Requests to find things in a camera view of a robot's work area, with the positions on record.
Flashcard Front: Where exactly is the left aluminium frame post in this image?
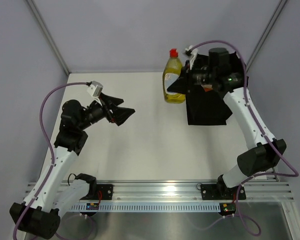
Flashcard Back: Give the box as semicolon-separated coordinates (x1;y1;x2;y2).
24;0;71;77

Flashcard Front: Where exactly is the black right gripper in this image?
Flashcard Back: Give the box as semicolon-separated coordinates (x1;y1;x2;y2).
168;60;217;95

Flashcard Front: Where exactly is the aluminium frame post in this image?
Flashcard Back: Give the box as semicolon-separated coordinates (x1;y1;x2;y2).
246;0;289;71
24;0;71;77

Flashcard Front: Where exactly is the right aluminium frame post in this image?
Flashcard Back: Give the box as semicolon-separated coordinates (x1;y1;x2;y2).
246;0;289;71

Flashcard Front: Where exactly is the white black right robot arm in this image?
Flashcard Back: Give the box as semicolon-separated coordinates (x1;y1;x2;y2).
167;46;287;200

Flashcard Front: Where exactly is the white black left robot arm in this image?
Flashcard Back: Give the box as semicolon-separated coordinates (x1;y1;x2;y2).
9;93;135;240

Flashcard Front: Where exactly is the yellow dish soap bottle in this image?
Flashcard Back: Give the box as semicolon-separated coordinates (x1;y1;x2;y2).
162;48;186;104

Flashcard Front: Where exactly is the black canvas bag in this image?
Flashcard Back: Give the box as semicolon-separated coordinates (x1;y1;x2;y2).
184;51;248;126

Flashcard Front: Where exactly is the aluminium mounting rail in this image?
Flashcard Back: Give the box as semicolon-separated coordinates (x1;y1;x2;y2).
22;180;295;203

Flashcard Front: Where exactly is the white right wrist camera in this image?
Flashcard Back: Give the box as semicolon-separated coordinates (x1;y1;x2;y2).
184;45;198;70

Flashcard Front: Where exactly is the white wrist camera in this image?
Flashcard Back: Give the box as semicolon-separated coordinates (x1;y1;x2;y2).
86;80;104;100
184;45;198;70

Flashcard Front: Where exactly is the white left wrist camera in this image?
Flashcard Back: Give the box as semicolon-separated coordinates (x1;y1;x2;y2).
86;80;104;100

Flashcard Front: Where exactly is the white slotted cable duct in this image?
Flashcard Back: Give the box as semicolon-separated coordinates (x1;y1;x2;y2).
68;202;221;213

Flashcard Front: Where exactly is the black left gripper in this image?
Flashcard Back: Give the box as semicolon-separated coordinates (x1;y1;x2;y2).
78;92;135;131

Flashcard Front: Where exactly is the orange blue cologne bottle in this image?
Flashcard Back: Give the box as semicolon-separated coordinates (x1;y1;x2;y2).
202;85;213;92

